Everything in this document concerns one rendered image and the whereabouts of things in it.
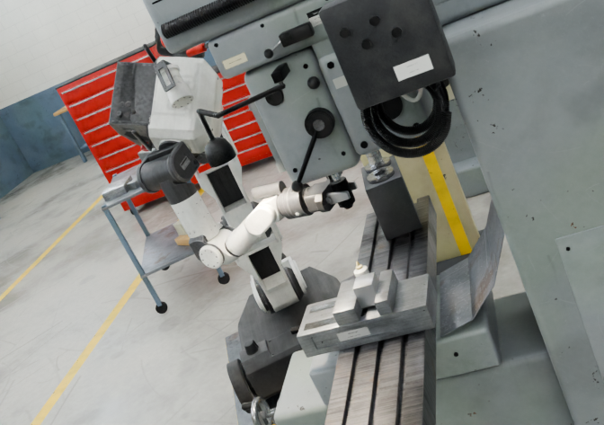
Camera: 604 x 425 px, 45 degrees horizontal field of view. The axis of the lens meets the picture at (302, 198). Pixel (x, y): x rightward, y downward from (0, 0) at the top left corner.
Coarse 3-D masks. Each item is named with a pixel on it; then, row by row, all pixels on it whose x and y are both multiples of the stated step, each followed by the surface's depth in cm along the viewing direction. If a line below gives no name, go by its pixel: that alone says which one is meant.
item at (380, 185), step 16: (384, 160) 238; (368, 176) 231; (384, 176) 225; (400, 176) 224; (368, 192) 225; (384, 192) 225; (400, 192) 225; (384, 208) 227; (400, 208) 227; (384, 224) 229; (400, 224) 229; (416, 224) 229
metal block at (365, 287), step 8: (360, 280) 185; (368, 280) 183; (376, 280) 185; (360, 288) 182; (368, 288) 182; (376, 288) 183; (360, 296) 183; (368, 296) 182; (360, 304) 184; (368, 304) 183
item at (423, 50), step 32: (352, 0) 134; (384, 0) 133; (416, 0) 132; (352, 32) 137; (384, 32) 136; (416, 32) 135; (352, 64) 139; (384, 64) 138; (416, 64) 137; (448, 64) 136; (384, 96) 141
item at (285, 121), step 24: (312, 48) 170; (264, 72) 171; (312, 72) 169; (288, 96) 173; (312, 96) 172; (264, 120) 177; (288, 120) 175; (336, 120) 174; (288, 144) 178; (336, 144) 176; (288, 168) 181; (312, 168) 179; (336, 168) 179
